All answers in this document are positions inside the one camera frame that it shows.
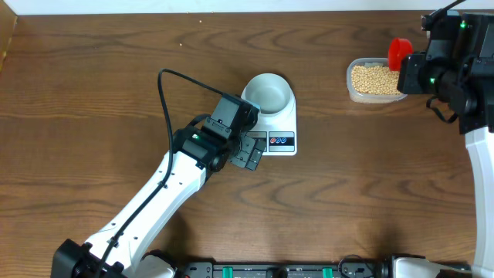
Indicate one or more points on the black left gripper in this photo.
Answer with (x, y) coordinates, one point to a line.
(242, 158)

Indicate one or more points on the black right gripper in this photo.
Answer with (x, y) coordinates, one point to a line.
(411, 66)

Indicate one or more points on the red plastic measuring scoop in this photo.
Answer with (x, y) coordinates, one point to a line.
(398, 50)

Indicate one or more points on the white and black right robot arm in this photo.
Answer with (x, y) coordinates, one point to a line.
(457, 68)

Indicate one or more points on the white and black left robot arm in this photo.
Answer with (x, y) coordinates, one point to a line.
(199, 150)

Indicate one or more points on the white digital kitchen scale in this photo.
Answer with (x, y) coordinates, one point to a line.
(280, 133)

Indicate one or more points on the white round bowl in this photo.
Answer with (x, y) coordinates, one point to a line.
(271, 92)

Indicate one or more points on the clear plastic container of soybeans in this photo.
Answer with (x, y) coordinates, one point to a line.
(371, 81)

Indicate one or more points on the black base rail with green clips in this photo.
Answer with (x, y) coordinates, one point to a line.
(351, 266)

